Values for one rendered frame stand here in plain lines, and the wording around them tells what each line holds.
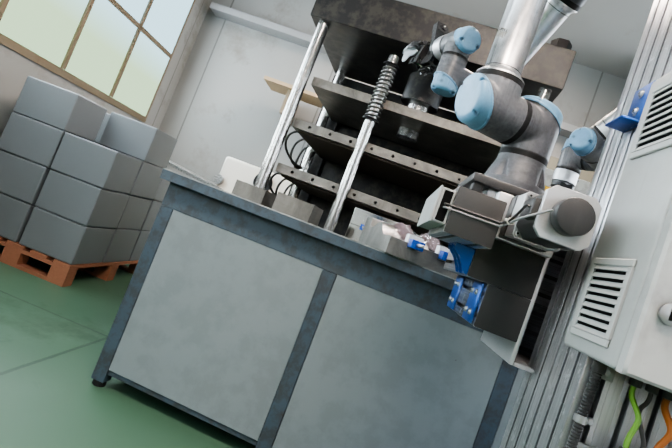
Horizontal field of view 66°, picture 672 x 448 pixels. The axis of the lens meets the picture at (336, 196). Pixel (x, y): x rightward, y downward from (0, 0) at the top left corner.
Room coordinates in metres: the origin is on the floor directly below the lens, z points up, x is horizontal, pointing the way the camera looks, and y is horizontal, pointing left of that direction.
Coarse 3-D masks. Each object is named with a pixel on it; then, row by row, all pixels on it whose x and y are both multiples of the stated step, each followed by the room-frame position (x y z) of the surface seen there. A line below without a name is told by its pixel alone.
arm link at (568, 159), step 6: (564, 144) 1.65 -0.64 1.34; (564, 150) 1.63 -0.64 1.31; (570, 150) 1.62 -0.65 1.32; (564, 156) 1.63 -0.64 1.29; (570, 156) 1.61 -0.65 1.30; (576, 156) 1.60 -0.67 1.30; (558, 162) 1.65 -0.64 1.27; (564, 162) 1.62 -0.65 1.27; (570, 162) 1.61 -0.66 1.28; (576, 162) 1.60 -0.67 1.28; (564, 168) 1.62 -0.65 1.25; (570, 168) 1.61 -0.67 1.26; (576, 168) 1.61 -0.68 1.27
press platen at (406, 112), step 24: (336, 96) 2.73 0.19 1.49; (360, 96) 2.64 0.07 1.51; (336, 120) 3.32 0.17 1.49; (360, 120) 3.07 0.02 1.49; (384, 120) 2.85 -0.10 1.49; (408, 120) 2.66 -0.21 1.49; (432, 120) 2.57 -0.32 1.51; (408, 144) 3.21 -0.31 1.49; (432, 144) 2.98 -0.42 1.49; (456, 144) 2.77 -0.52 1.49; (480, 144) 2.59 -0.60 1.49; (480, 168) 3.12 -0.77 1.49
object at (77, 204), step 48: (48, 96) 2.90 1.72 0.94; (0, 144) 2.91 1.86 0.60; (48, 144) 2.89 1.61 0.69; (96, 144) 2.87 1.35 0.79; (144, 144) 3.21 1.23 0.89; (0, 192) 2.92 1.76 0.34; (48, 192) 2.89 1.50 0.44; (96, 192) 2.86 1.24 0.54; (144, 192) 3.36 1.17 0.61; (0, 240) 2.90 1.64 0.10; (48, 240) 2.87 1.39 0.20; (96, 240) 3.02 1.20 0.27; (144, 240) 3.67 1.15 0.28
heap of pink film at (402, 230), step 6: (402, 222) 1.84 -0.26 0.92; (396, 228) 1.81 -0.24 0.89; (402, 228) 1.80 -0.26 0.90; (408, 228) 1.82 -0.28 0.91; (402, 234) 1.77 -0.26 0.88; (426, 234) 1.85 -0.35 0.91; (426, 240) 1.81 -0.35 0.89; (432, 240) 1.80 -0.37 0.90; (438, 240) 1.84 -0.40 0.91; (432, 246) 1.78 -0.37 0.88
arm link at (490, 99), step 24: (528, 0) 1.14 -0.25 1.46; (504, 24) 1.16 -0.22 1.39; (528, 24) 1.14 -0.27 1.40; (504, 48) 1.15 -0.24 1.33; (528, 48) 1.16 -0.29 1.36; (480, 72) 1.16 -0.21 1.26; (504, 72) 1.13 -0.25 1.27; (456, 96) 1.20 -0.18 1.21; (480, 96) 1.11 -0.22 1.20; (504, 96) 1.13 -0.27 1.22; (480, 120) 1.14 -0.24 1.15; (504, 120) 1.14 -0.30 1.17
